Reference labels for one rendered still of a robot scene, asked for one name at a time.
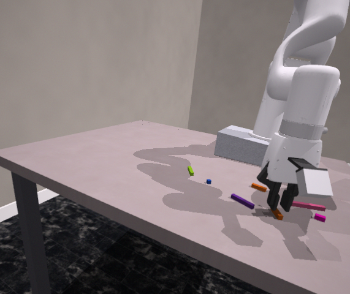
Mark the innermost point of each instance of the lime green rod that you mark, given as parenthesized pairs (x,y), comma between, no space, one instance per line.
(190,171)

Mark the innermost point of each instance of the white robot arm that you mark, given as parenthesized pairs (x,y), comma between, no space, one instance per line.
(298,94)

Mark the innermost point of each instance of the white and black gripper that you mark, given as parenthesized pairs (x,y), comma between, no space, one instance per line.
(280,170)

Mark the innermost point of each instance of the small magenta block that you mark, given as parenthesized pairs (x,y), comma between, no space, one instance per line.
(319,217)

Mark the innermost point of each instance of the pink rod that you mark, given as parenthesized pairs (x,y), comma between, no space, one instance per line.
(308,205)

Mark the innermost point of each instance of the purple rod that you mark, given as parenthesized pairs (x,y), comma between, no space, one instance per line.
(242,201)

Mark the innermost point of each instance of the orange rectangular bar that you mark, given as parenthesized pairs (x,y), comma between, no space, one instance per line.
(277,214)
(256,186)

